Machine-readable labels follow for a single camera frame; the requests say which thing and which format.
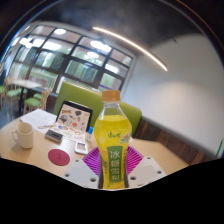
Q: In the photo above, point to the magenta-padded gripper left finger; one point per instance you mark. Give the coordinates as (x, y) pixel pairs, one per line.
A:
(80, 173)

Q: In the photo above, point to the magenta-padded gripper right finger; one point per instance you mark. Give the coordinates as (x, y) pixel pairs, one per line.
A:
(145, 171)

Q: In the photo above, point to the yellow drink bottle orange cap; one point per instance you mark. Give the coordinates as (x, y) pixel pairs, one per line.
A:
(112, 133)

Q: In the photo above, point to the small white flat device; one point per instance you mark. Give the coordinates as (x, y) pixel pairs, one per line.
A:
(81, 147)

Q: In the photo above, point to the flat round red coaster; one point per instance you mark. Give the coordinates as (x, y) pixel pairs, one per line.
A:
(59, 157)

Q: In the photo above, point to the small blue-capped white bottle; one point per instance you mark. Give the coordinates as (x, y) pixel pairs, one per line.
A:
(89, 133)

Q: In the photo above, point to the black-framed picture sign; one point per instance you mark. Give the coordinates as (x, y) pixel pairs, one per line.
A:
(75, 116)

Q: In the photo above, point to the white ribbed mug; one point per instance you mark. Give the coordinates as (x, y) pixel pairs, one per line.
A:
(25, 135)

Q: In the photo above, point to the white printed paper sheet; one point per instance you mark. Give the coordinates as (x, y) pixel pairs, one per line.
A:
(36, 118)

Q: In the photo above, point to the green booth bench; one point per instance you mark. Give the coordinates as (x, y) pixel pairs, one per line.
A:
(80, 96)

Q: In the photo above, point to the wooden chairs with green seats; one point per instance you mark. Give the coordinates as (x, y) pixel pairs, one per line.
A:
(33, 101)

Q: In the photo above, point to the light wooden dining table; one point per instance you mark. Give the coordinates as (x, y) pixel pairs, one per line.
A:
(25, 83)

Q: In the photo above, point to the long curved light strip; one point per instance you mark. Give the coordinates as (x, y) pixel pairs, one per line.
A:
(133, 43)

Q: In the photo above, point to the hanging pendant lamps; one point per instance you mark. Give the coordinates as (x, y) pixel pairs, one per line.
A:
(96, 44)

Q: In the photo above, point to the large black-framed window wall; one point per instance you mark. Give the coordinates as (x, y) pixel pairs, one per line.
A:
(76, 66)

